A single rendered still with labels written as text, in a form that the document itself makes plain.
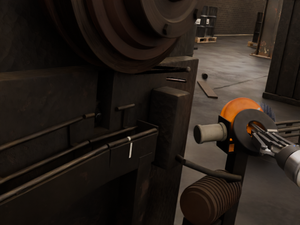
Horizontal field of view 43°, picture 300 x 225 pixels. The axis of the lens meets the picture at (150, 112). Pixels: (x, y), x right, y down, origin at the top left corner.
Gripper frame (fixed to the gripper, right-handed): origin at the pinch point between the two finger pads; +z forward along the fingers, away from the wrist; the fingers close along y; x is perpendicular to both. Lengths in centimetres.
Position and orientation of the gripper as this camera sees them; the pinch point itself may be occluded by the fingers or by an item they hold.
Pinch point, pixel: (255, 131)
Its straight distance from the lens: 123.9
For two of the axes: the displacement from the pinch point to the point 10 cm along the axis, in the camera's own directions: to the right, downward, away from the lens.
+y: 9.4, 0.1, 3.3
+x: 1.3, -9.3, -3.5
